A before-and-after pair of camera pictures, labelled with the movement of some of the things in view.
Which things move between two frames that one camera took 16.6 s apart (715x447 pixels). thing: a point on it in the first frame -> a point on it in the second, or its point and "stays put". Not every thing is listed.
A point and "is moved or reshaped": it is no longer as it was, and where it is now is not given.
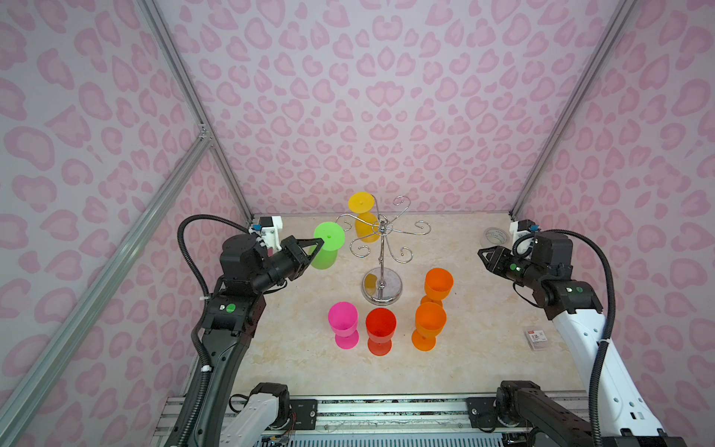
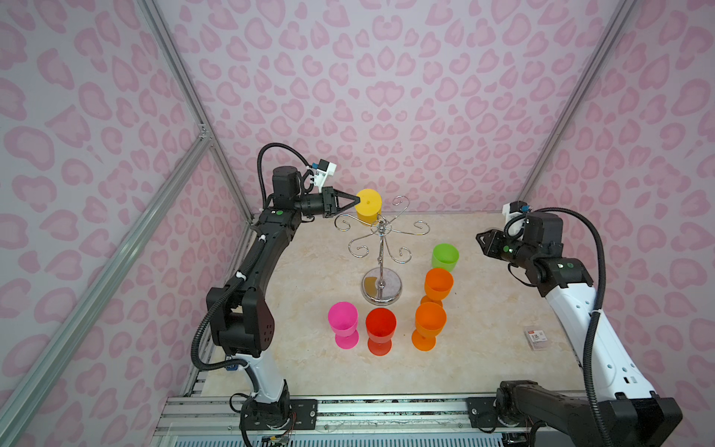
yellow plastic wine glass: (362, 204) is moved or reshaped
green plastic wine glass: (333, 237) -> (444, 256)
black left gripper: (291, 249) -> (328, 199)
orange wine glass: (430, 319) stays put
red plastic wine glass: (381, 325) stays put
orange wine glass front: (438, 283) stays put
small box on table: (537, 339) stays put
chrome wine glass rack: (383, 286) stays put
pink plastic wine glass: (344, 319) stays put
